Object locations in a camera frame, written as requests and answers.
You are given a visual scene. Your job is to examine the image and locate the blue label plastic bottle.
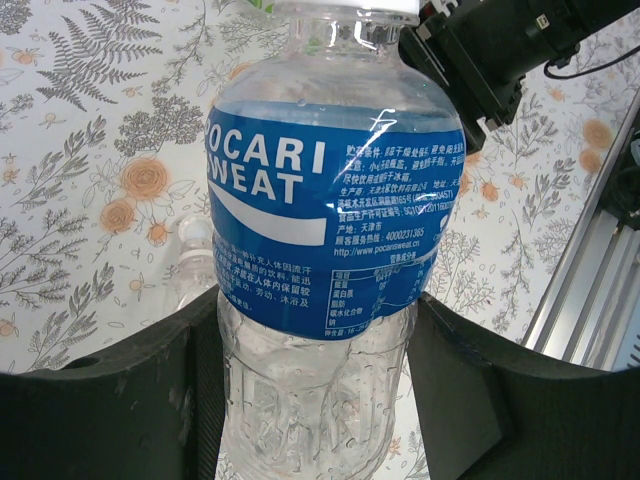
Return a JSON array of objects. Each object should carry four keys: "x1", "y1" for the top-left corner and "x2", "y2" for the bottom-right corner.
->
[{"x1": 204, "y1": 0, "x2": 469, "y2": 480}]

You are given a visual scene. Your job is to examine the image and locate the aluminium front frame rail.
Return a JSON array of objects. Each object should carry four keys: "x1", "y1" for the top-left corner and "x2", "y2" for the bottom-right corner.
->
[{"x1": 522, "y1": 89, "x2": 640, "y2": 372}]

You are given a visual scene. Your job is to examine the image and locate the thin black wire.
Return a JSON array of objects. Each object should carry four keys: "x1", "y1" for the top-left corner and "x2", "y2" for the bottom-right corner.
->
[{"x1": 543, "y1": 47, "x2": 640, "y2": 80}]

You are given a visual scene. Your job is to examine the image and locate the clear unlabelled plastic bottle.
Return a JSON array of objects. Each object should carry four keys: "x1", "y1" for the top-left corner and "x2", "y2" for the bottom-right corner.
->
[{"x1": 169, "y1": 214, "x2": 221, "y2": 311}]

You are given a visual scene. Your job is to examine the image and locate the floral table cover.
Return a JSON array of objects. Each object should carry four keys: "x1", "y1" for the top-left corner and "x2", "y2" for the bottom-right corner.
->
[{"x1": 0, "y1": 0, "x2": 640, "y2": 480}]

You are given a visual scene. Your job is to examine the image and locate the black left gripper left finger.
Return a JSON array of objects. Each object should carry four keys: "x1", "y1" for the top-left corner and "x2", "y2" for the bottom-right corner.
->
[{"x1": 0, "y1": 287, "x2": 224, "y2": 480}]

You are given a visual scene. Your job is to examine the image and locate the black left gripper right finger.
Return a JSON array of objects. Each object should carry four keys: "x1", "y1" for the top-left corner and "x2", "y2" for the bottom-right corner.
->
[{"x1": 407, "y1": 292, "x2": 640, "y2": 480}]

